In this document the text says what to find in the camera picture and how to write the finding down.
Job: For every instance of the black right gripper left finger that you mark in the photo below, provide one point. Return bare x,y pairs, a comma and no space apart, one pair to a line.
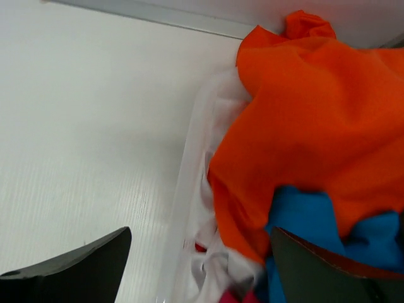
91,273

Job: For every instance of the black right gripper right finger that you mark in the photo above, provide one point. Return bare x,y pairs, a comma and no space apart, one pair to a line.
309,273

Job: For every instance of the orange t shirt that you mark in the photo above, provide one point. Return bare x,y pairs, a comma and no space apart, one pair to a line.
324,116

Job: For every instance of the blue t shirt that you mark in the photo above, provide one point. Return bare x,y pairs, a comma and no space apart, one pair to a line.
374,241

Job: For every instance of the magenta pink t shirt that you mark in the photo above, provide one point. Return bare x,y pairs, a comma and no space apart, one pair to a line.
231,297

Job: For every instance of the white t shirt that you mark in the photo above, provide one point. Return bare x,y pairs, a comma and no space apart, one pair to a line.
212,273

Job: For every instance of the white plastic laundry basket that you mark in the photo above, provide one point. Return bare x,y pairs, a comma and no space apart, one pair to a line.
172,282

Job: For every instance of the red t shirt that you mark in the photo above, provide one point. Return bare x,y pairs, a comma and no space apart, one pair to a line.
199,248

